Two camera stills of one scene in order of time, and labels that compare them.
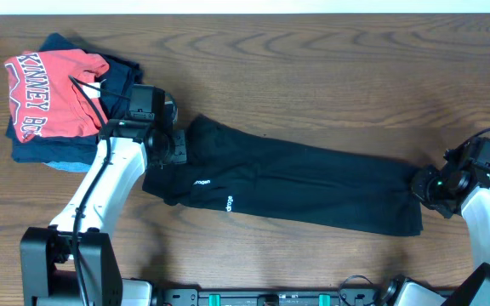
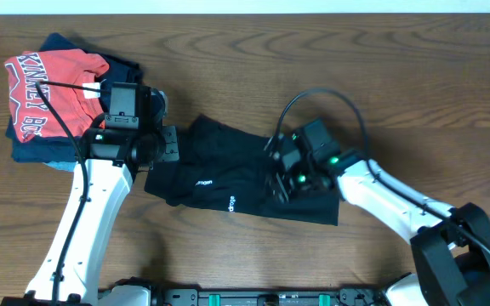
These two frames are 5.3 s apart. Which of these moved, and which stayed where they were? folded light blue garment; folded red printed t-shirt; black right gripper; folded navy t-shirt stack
Moved: black right gripper
Stayed: folded red printed t-shirt; folded light blue garment; folded navy t-shirt stack
